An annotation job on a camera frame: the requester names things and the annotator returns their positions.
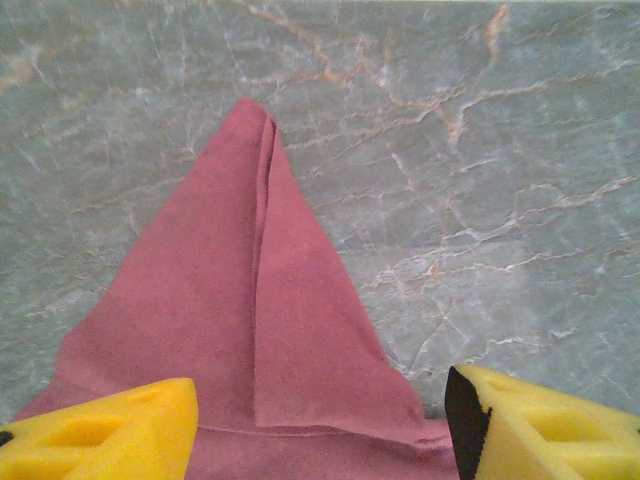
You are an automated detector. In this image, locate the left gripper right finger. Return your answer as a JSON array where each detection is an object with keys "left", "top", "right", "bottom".
[{"left": 444, "top": 363, "right": 640, "bottom": 480}]

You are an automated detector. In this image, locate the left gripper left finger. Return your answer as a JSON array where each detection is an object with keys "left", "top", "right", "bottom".
[{"left": 0, "top": 377, "right": 200, "bottom": 480}]

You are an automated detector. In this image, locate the maroon printed t-shirt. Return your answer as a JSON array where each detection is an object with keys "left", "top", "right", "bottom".
[{"left": 14, "top": 97, "right": 461, "bottom": 480}]

